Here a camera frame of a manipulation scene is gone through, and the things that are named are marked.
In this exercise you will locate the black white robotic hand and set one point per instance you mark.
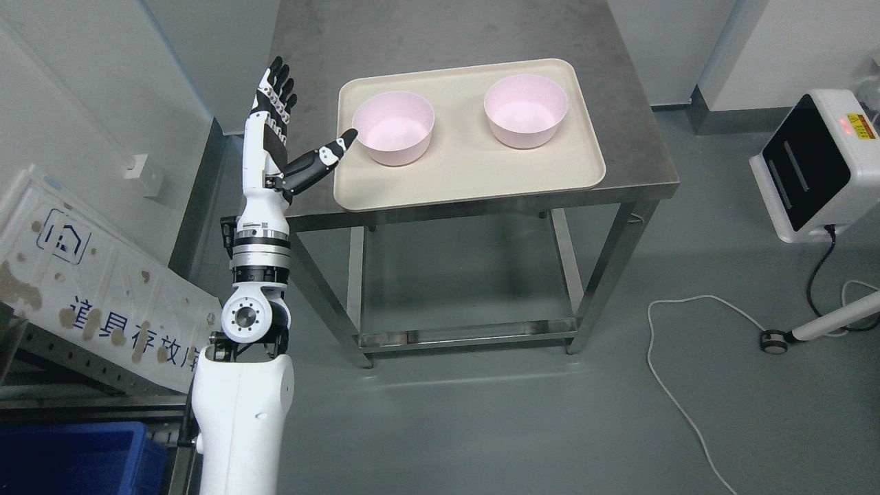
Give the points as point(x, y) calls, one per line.
point(270, 180)

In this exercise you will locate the pink bowl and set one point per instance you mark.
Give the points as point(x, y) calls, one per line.
point(395, 127)
point(524, 111)

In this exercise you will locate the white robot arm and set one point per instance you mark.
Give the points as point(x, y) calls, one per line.
point(244, 380)

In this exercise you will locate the stainless steel table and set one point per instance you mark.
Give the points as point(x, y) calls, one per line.
point(327, 43)

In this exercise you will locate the beige plastic tray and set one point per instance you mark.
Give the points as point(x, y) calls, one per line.
point(464, 161)

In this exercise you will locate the white sign board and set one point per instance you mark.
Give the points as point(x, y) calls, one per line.
point(68, 273)

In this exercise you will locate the blue plastic bin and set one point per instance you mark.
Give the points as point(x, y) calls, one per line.
point(92, 458)

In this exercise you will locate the white black appliance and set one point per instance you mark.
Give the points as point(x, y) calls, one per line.
point(820, 168)

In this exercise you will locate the wall socket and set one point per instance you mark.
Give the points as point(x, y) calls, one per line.
point(137, 171)

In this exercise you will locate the metal shelf frame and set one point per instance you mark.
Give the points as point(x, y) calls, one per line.
point(47, 380)

